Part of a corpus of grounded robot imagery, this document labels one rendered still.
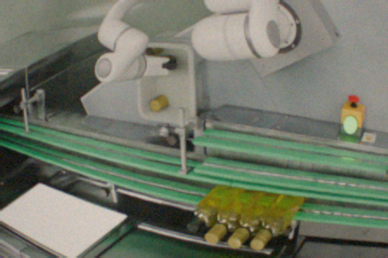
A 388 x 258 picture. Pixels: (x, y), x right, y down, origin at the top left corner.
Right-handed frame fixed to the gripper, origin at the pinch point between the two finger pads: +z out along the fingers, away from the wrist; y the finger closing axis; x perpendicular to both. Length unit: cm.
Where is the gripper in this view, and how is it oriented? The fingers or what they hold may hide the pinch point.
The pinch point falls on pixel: (164, 63)
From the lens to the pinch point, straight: 155.8
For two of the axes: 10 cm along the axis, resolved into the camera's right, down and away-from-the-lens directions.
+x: 0.7, -9.9, -1.6
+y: 8.8, 1.4, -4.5
